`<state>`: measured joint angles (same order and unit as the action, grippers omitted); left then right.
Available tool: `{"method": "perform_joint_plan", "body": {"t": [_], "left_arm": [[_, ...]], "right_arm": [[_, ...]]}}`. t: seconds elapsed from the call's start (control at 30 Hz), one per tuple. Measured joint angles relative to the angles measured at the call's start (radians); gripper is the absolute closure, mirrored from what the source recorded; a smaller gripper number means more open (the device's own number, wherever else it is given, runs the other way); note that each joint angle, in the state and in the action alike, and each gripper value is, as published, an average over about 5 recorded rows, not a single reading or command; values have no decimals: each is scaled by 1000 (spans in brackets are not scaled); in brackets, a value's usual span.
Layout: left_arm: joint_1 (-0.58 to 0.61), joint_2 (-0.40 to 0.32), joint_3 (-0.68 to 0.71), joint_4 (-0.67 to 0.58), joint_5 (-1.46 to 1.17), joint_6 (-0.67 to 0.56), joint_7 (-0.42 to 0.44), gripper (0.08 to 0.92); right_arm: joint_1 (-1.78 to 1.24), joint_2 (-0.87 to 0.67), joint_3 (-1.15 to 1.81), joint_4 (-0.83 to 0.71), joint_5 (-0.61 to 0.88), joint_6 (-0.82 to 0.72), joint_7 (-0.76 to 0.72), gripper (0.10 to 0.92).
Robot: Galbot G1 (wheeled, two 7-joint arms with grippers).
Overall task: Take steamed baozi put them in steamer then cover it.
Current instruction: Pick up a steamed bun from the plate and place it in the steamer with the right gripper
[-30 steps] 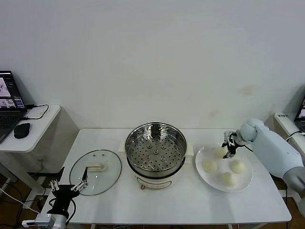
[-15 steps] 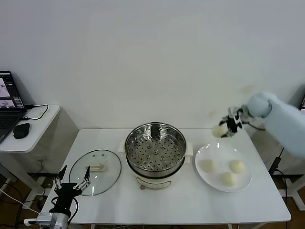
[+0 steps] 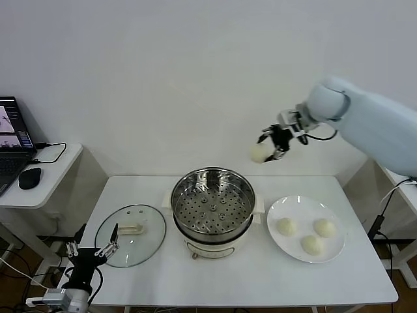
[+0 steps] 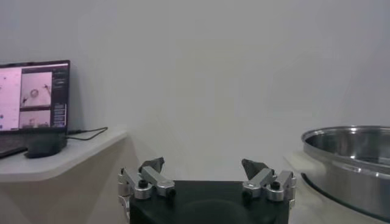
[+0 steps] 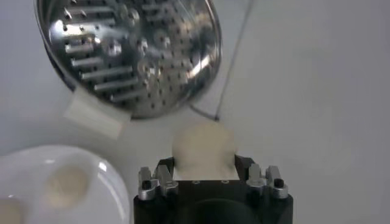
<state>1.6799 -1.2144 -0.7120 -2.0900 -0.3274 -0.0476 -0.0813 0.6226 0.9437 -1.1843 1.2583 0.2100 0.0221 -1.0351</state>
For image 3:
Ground white laptop cable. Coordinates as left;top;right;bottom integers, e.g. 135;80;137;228
379;178;417;210

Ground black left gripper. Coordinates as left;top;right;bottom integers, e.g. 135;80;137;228
66;222;120;290

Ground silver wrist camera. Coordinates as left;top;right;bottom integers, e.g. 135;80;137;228
25;288;72;309
278;110;309;138

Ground round glass pot lid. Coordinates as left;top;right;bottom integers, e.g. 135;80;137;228
94;203;167;269

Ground stainless steel steamer basket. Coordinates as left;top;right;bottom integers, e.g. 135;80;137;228
162;166;265;243

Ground black cable with adapter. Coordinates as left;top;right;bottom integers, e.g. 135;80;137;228
367;182;403;242

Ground white side table with mouse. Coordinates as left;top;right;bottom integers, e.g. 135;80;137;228
0;142;84;278

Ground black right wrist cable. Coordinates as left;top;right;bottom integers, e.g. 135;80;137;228
300;128;338;145

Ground white round plate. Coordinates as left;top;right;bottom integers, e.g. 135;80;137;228
266;195;347;264

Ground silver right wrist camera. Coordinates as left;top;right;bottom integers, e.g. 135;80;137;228
278;110;309;138

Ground black laptop charger cable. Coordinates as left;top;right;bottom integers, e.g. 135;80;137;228
27;142;68;164

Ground black laptop with mouse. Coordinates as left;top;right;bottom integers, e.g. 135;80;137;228
0;95;38;197

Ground cream electric cooking pot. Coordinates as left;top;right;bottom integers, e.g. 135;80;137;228
172;211;263;261

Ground white floor cable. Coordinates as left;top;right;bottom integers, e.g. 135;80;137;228
0;257;57;294

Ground white side table with label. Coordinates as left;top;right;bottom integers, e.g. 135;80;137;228
373;156;417;288

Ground white steamed baozi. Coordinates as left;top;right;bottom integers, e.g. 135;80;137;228
300;235;326;256
249;142;273;164
276;217;298;237
313;218;337;239

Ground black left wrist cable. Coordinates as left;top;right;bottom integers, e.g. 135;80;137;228
86;264;106;306

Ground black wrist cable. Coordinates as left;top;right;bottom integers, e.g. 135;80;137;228
86;264;106;306
300;128;338;145

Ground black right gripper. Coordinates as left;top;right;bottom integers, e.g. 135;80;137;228
256;125;293;164

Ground black computer mouse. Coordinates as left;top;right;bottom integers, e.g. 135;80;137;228
18;167;43;190

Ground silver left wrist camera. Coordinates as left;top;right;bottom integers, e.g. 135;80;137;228
25;288;72;309

